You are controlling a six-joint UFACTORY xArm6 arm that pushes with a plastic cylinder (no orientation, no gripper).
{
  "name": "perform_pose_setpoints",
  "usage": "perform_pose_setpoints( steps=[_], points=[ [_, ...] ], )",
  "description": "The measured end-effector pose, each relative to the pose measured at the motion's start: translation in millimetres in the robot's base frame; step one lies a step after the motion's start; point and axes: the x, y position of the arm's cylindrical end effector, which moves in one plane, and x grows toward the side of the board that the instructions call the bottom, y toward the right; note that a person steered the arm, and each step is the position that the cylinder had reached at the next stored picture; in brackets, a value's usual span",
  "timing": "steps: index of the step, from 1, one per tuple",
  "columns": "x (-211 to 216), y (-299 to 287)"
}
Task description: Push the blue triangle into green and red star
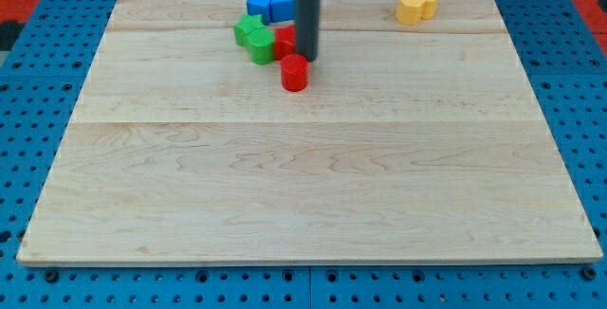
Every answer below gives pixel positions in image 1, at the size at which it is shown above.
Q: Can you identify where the red star block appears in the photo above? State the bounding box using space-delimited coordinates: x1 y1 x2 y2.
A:
273 25 295 61

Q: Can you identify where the green star block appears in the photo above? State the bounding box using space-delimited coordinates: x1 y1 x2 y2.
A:
233 13 266 46

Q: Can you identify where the blue triangle block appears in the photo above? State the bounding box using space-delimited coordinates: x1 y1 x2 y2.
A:
270 0 295 23

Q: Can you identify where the red cylinder block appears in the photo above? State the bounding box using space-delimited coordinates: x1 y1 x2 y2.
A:
280 53 309 92

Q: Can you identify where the green cylinder block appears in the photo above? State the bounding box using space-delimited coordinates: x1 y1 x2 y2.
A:
246 28 275 65

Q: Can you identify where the light wooden board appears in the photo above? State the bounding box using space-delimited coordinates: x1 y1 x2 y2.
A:
17 0 602 267

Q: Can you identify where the blue cube block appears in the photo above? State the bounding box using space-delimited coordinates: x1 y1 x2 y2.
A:
246 0 272 25

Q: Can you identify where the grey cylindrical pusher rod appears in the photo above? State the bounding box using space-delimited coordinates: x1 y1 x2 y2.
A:
295 0 321 62

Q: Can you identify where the yellow hexagon block front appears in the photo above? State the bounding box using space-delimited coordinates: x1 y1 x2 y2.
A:
395 0 425 26

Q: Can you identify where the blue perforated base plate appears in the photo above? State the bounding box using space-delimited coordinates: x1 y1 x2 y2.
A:
1 0 606 308

